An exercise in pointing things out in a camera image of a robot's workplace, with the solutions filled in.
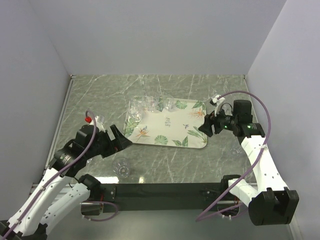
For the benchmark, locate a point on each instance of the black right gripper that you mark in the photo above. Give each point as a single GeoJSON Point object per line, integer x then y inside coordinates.
{"type": "Point", "coordinates": [209, 119]}

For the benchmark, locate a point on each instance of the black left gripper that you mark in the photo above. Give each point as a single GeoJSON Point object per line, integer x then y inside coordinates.
{"type": "Point", "coordinates": [120, 141]}

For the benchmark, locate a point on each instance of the clear faceted glass bottom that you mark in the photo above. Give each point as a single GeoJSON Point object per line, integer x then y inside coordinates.
{"type": "Point", "coordinates": [121, 167]}

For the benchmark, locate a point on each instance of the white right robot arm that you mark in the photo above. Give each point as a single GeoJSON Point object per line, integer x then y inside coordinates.
{"type": "Point", "coordinates": [271, 202]}

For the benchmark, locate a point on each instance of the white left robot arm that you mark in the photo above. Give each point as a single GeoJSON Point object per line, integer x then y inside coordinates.
{"type": "Point", "coordinates": [40, 213]}

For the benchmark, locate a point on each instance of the white tropical leaf tray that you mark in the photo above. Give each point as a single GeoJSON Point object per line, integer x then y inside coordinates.
{"type": "Point", "coordinates": [175, 128]}

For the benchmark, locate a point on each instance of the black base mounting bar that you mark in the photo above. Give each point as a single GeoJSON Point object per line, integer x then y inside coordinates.
{"type": "Point", "coordinates": [160, 196]}

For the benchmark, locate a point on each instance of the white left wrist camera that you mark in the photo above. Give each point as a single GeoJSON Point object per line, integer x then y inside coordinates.
{"type": "Point", "coordinates": [99, 122]}

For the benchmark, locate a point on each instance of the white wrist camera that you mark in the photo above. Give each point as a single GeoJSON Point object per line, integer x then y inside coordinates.
{"type": "Point", "coordinates": [217, 101]}
{"type": "Point", "coordinates": [99, 122]}

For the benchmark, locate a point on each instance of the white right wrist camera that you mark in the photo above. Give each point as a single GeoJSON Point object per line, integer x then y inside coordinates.
{"type": "Point", "coordinates": [217, 101]}

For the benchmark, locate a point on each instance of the aluminium table edge rail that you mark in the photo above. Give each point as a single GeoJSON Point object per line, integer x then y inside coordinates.
{"type": "Point", "coordinates": [60, 122]}

